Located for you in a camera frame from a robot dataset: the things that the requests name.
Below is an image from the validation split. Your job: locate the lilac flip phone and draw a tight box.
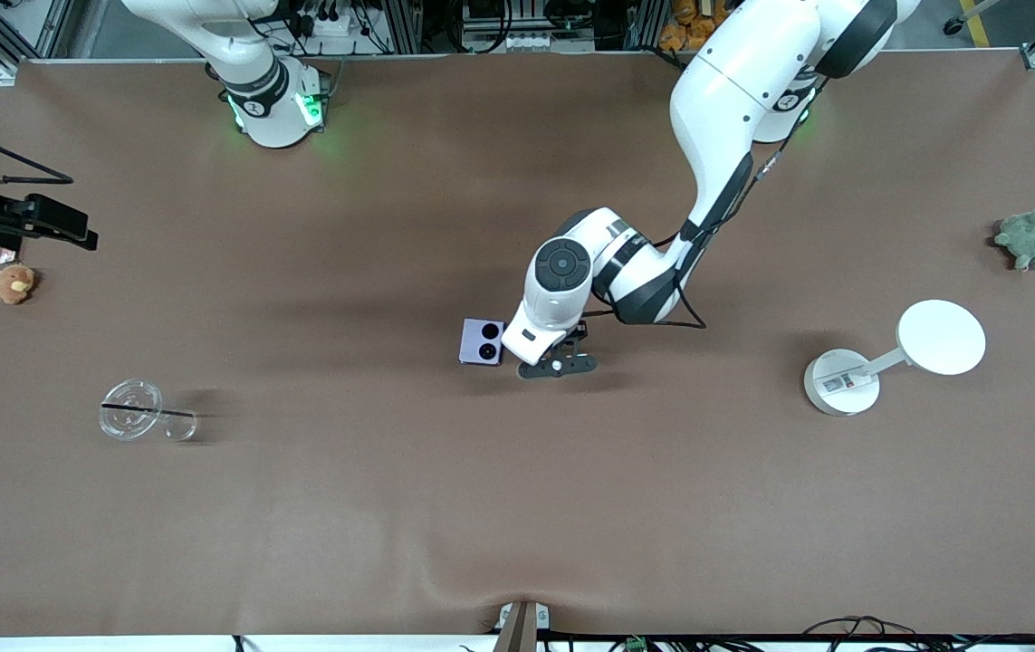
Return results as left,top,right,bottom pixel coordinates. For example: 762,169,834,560
458,318,507,368

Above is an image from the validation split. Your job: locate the brown plush bear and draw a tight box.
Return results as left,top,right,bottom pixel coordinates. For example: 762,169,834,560
0,263,39,306

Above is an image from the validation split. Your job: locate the clear plastic cup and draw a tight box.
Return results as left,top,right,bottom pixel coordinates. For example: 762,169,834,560
98,378,200,444

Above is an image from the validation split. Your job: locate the white power strip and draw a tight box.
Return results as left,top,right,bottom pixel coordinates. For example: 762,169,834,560
472,31,556,54

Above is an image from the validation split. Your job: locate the white socket strip with plugs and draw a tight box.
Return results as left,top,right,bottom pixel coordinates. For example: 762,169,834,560
283,0,366,39

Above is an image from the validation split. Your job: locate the orange plush toy pile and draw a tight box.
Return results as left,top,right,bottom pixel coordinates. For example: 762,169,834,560
658,0,740,53

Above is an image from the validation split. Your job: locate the white round desk lamp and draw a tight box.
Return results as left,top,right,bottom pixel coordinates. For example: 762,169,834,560
802,299,988,418

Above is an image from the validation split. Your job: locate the green plush turtle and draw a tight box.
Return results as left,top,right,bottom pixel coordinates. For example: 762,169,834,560
992,206,1035,273

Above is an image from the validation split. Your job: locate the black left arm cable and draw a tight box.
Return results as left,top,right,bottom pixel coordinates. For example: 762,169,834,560
582,72,830,331

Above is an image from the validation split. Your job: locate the metal table edge bracket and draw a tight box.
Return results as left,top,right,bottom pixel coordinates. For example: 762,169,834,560
492,599,551,652

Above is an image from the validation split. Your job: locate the black cable bundle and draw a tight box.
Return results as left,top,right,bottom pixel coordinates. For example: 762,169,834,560
562,616,1035,652

